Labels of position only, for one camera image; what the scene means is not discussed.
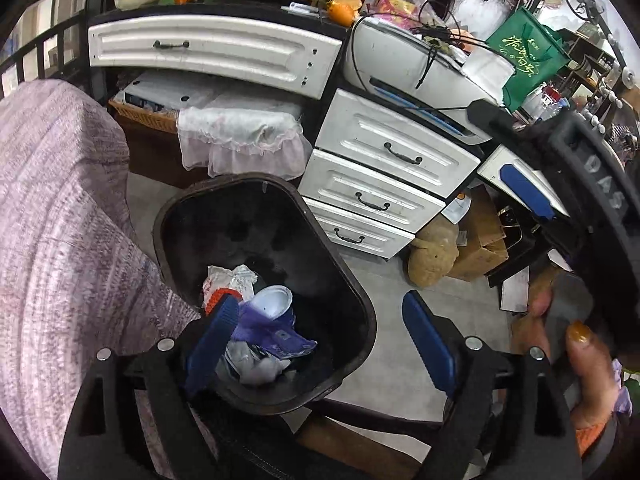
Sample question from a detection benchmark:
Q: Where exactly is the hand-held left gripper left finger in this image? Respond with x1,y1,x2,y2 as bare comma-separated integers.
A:
57,293,241,480

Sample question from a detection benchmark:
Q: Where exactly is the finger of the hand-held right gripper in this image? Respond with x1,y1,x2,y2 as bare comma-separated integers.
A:
499,163,576,261
468,99,540,141

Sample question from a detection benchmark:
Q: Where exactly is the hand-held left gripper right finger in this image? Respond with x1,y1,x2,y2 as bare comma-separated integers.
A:
401,289,584,480

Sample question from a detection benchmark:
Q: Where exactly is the orange net bag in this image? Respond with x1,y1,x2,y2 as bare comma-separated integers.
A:
201,289,242,317

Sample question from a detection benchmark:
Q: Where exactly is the white blue printed wrapper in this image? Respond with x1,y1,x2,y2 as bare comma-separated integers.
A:
224,342,292,387

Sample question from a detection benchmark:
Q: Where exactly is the white paper cup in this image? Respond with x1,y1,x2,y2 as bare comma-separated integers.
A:
249,285,296,322

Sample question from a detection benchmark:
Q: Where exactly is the black trash bin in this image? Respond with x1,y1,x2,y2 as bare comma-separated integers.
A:
152,172,377,416

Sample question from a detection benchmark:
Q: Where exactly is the person's right hand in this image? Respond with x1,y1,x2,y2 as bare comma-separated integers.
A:
510,286,626,431

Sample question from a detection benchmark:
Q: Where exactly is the white cabinet door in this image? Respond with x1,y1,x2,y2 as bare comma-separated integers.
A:
476,144,569,217

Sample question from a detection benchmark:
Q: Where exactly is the cardboard box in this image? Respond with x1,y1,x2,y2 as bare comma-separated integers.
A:
444,186,510,282

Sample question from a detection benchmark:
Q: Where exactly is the green tote bag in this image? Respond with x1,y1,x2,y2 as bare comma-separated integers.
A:
484,6,572,112

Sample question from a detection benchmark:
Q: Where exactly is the white crumpled paper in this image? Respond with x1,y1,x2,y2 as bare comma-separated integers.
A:
201,264,259,311

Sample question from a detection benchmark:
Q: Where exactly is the brown lumpy sack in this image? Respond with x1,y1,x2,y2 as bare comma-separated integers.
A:
406,216,461,289

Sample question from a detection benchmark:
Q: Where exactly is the white paper sheet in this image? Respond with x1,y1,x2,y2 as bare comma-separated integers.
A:
499,265,531,314

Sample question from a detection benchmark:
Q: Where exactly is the white small drawer front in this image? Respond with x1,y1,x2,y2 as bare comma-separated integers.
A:
298,148,446,234
304,197,416,260
314,88,482,202

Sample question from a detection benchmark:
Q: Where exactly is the white printer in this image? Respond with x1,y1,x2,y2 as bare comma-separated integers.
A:
344,14,517,144

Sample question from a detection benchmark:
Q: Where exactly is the pink yellow packet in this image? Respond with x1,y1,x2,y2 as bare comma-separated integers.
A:
374,0,419,20

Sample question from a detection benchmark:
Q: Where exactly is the pink woven tablecloth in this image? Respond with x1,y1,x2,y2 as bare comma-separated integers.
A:
0,78,202,479

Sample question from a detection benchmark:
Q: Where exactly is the orange fruit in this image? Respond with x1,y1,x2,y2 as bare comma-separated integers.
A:
326,0,362,27

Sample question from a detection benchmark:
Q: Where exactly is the white lace cloth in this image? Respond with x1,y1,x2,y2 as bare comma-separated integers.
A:
177,104,314,179

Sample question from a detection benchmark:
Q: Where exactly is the wicker basket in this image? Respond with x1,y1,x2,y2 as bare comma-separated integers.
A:
108,97,181,134

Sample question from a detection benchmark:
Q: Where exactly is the white flat box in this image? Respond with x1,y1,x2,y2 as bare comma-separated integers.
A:
121,71,213,112

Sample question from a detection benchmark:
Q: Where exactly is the white long drawer front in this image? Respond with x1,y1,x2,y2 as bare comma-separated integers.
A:
88,13,344,100

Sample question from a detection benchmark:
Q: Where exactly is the wooden topped black railing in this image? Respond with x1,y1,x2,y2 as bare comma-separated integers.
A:
0,0,112,102

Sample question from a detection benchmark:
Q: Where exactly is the black cable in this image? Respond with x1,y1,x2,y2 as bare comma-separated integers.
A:
347,0,493,111

